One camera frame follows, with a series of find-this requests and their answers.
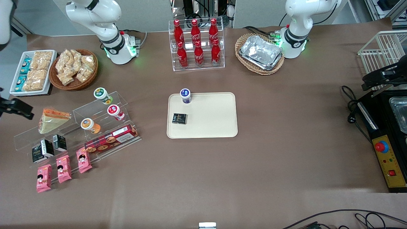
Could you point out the white rectangular dish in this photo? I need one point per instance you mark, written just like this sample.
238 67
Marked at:
16 73

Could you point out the triangle sandwich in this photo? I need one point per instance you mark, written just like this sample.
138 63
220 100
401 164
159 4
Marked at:
52 121

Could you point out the green lid yogurt cup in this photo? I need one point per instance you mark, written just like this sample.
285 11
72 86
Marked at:
102 95

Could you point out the stack of foil containers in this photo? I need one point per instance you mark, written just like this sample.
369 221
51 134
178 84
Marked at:
260 52

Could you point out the brown wicker snack basket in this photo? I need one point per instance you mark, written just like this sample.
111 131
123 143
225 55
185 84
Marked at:
92 76

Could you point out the red lid yogurt cup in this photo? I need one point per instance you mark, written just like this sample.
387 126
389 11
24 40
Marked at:
115 112

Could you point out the red emergency stop button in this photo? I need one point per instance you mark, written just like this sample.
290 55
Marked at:
381 146

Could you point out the beige plastic tray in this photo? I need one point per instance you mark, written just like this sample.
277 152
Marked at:
213 121

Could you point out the small black snack packet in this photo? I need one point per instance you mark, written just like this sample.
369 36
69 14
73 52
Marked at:
179 118

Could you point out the clear acrylic stepped display stand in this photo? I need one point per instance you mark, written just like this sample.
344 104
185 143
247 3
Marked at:
73 127

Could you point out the small silver box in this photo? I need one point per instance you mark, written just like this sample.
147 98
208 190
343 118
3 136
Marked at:
207 225

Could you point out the metal food container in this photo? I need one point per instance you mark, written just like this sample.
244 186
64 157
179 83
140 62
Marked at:
400 114

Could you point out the teal snack packet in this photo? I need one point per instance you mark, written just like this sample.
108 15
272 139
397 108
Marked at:
25 65
21 83

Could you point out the blue lid yogurt cup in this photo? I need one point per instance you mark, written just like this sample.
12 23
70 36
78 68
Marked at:
185 95

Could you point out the orange lid yogurt cup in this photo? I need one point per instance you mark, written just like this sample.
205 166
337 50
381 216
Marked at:
89 125

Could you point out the red cookie box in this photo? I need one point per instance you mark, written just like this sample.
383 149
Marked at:
111 139

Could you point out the black drink carton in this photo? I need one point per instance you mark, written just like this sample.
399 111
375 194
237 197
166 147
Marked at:
38 154
59 142
47 148

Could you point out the pink snack packet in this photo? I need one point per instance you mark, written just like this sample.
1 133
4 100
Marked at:
44 178
64 169
84 160

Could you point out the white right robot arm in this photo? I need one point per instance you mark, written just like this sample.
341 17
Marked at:
108 28

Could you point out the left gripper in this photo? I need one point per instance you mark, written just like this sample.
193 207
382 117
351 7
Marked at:
391 73

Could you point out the clear acrylic bottle rack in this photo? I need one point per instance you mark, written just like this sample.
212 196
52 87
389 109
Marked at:
190 68

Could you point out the black equipment rack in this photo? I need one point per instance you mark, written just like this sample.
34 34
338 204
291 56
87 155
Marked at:
206 9

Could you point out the clear bag of puffed snacks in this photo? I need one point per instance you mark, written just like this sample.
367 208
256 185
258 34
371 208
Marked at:
83 75
75 57
63 62
65 78
88 61

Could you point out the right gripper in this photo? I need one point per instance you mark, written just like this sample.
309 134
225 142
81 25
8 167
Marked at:
9 105

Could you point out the brown table cover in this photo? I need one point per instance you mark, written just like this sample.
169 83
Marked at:
286 165

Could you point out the red cola bottle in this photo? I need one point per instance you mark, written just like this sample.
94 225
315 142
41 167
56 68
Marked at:
182 57
195 31
178 33
199 55
213 31
216 54

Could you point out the light wicker basket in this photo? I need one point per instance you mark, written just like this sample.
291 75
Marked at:
254 70

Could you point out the rice crisp pack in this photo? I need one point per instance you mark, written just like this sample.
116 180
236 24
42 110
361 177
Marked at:
42 60
35 80

